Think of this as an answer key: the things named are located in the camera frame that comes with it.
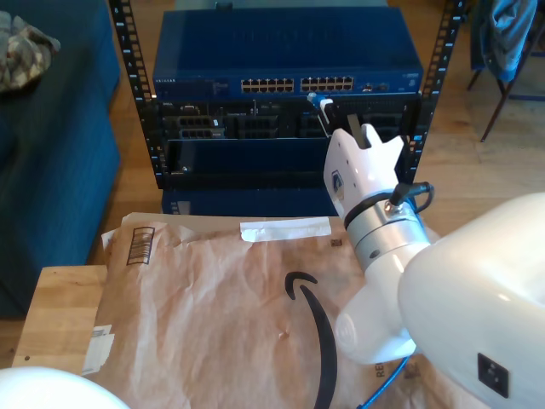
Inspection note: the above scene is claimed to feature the blue network cable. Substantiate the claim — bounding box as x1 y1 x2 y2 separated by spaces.
306 90 427 409

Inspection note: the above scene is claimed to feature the black rack server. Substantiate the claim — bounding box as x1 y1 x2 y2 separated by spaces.
155 98 421 140

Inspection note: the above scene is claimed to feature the long white tape strip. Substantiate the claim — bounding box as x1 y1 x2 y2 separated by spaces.
238 216 332 244

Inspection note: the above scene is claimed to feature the black rack shelf tray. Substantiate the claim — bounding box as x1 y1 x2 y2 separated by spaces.
163 135 414 188

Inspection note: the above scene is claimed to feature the blue flat metal box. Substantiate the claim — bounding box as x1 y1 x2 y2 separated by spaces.
160 187 419 217

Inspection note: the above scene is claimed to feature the dark metal chair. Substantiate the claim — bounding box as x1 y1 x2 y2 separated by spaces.
466 0 545 144

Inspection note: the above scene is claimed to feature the blue denim jacket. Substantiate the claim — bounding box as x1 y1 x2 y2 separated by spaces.
469 0 540 83

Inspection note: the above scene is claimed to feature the brown paper mailer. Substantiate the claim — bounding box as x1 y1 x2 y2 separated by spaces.
75 211 478 409

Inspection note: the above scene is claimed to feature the blue sofa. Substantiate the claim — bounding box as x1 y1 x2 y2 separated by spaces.
0 0 122 320

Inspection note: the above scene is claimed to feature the camouflage cloth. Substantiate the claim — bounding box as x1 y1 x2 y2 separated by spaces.
0 10 61 95

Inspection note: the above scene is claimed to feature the white printed label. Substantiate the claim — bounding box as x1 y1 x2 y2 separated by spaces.
80 325 116 378

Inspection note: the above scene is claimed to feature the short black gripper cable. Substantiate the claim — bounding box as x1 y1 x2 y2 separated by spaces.
389 181 436 214

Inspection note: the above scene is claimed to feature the blue network switch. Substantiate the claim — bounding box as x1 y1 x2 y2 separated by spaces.
152 8 425 100

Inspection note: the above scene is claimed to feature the black server rack frame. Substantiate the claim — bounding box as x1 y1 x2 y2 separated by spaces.
107 0 466 192

